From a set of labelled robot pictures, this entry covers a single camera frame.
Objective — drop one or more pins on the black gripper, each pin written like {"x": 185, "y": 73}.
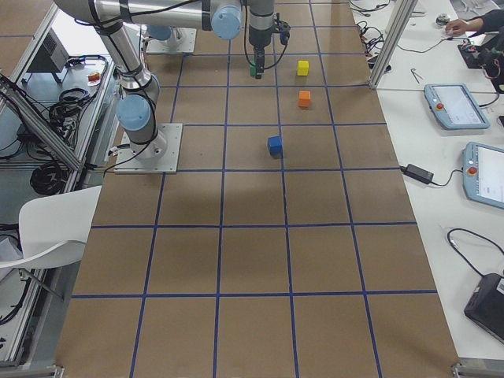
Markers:
{"x": 259, "y": 36}

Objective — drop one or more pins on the green wooden block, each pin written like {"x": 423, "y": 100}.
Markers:
{"x": 252, "y": 71}

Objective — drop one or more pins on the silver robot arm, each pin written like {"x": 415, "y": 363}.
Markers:
{"x": 256, "y": 20}
{"x": 136, "y": 111}

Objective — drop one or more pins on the yellow wooden block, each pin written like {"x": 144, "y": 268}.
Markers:
{"x": 303, "y": 68}

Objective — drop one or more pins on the orange wooden block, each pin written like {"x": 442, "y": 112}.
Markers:
{"x": 304, "y": 99}

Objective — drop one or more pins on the blue wooden block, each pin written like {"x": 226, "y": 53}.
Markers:
{"x": 275, "y": 146}

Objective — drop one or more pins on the person's hand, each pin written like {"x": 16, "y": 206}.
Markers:
{"x": 456, "y": 27}

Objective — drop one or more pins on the black power adapter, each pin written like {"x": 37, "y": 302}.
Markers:
{"x": 417, "y": 173}

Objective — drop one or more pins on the upper blue teach pendant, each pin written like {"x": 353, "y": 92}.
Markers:
{"x": 454, "y": 107}

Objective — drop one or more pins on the blue teach pendant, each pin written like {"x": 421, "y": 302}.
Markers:
{"x": 483, "y": 174}
{"x": 454, "y": 107}

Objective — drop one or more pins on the grey control box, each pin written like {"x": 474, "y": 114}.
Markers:
{"x": 50, "y": 58}

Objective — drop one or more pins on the lower blue teach pendant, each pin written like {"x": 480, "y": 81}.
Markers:
{"x": 483, "y": 174}

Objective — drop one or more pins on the white plastic chair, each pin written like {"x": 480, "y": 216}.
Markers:
{"x": 54, "y": 229}

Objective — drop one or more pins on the black laptop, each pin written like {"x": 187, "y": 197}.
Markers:
{"x": 485, "y": 307}

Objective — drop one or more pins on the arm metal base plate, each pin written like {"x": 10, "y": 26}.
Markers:
{"x": 160, "y": 156}
{"x": 169, "y": 40}

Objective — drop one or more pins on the aluminium frame post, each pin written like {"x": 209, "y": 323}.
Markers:
{"x": 395, "y": 27}

